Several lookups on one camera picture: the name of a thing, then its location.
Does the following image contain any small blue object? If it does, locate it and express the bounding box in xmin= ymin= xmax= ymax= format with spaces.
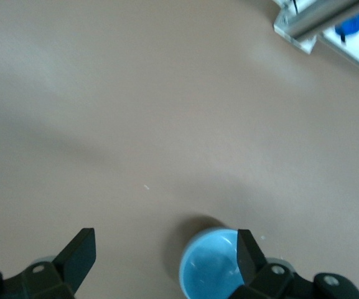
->
xmin=334 ymin=13 xmax=359 ymax=43

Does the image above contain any camera mount pole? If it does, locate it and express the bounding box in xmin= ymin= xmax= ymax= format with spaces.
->
xmin=290 ymin=0 xmax=359 ymax=39

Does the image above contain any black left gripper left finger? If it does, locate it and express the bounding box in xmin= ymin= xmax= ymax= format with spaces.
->
xmin=0 ymin=227 xmax=97 ymax=299

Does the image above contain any blue bowl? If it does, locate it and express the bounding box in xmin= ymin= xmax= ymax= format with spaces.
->
xmin=178 ymin=227 xmax=246 ymax=299

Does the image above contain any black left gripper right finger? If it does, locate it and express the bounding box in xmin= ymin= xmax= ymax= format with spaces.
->
xmin=231 ymin=229 xmax=359 ymax=299

